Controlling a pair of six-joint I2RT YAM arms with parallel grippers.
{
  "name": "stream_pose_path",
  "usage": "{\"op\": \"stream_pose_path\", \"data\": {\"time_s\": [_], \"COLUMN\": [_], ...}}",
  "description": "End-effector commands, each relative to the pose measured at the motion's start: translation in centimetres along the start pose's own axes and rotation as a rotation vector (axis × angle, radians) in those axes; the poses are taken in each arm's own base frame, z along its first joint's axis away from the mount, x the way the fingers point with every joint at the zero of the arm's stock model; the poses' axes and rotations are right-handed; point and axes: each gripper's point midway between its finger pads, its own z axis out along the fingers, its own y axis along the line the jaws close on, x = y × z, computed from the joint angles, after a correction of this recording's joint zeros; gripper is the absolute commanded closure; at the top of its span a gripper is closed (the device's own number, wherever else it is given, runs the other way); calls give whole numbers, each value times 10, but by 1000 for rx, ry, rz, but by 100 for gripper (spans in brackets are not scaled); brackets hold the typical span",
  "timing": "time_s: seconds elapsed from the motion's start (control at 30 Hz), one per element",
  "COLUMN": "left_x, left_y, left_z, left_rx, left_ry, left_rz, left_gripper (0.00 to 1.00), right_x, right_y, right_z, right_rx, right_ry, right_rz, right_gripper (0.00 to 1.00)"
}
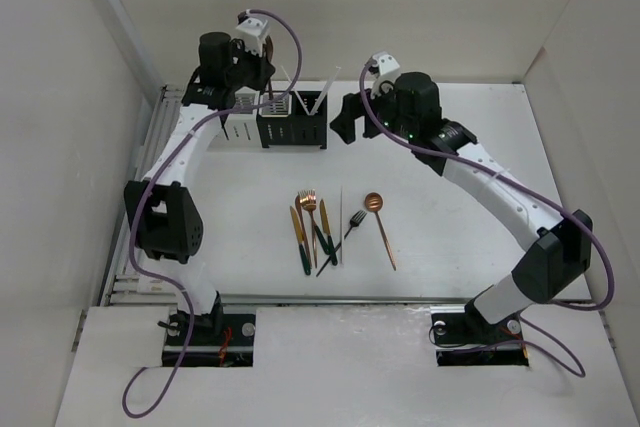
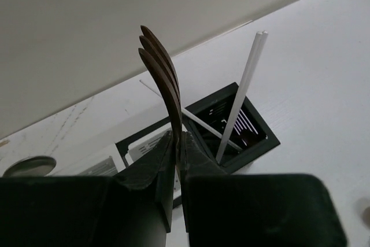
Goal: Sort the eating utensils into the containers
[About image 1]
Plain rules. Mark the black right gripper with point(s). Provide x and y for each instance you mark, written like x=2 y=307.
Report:
x=356 y=105

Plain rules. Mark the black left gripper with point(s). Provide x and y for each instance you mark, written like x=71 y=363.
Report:
x=263 y=68

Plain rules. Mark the small copper fork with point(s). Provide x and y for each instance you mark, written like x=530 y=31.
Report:
x=269 y=48

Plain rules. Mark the copper spoon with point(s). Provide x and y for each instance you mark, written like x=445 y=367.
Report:
x=374 y=202

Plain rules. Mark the copper chopstick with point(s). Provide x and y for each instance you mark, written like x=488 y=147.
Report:
x=295 y=92

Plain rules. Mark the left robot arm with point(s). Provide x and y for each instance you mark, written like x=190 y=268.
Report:
x=164 y=220

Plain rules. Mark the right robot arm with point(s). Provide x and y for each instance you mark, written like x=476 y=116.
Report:
x=556 y=243

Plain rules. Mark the white insert in black container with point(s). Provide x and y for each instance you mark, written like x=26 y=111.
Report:
x=280 y=108

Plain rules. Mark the black slotted utensil container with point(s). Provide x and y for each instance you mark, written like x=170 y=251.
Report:
x=297 y=129

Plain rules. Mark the white slotted utensil container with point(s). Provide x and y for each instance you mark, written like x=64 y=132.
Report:
x=240 y=129

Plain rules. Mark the black fork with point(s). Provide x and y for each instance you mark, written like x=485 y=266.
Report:
x=354 y=222

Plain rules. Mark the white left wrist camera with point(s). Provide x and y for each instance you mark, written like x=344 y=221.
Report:
x=253 y=32

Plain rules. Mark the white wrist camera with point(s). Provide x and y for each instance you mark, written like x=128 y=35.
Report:
x=253 y=32
x=384 y=66

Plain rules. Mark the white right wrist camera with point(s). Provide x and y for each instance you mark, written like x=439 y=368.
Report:
x=384 y=66

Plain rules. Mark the gold knife green handle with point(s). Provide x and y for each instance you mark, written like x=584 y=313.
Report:
x=300 y=240
x=326 y=228

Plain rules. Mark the aluminium frame rail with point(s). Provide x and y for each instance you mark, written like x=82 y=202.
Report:
x=134 y=194

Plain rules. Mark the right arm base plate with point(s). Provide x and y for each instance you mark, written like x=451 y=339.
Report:
x=462 y=342

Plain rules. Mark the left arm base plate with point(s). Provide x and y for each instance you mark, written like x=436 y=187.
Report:
x=229 y=344

